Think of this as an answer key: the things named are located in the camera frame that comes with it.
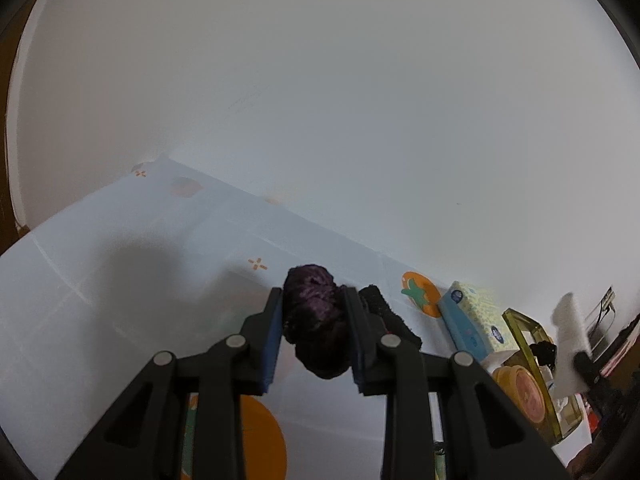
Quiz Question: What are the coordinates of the persimmon print tablecloth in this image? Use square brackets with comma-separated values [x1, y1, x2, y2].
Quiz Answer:
[0, 157, 601, 480]

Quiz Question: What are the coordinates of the black fuzzy cloth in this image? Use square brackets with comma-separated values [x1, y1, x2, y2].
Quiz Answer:
[357, 285, 423, 353]

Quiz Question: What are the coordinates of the white waffle towel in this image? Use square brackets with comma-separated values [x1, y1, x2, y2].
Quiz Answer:
[550, 292, 593, 396]

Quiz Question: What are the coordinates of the gold tin box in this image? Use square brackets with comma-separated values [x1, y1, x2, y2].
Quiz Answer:
[501, 308, 587, 445]

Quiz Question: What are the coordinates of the small black cloth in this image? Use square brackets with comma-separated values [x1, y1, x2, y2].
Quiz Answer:
[531, 341, 560, 367]

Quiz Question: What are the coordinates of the yellow blue tissue pack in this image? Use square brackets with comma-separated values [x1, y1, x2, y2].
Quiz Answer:
[437, 281, 521, 363]

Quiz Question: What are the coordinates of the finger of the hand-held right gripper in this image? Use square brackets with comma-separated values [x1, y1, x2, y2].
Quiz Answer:
[572, 347, 608, 391]

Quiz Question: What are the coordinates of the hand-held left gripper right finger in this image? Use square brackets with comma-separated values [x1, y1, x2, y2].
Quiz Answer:
[342, 286, 573, 480]

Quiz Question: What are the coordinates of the yellow round container pink lid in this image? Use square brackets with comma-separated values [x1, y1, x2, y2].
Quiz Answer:
[491, 364, 553, 431]

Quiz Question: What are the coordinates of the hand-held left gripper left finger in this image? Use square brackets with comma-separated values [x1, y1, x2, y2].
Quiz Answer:
[54, 287, 286, 480]

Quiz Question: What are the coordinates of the wooden door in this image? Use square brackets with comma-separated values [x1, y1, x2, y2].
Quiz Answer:
[0, 20, 33, 256]

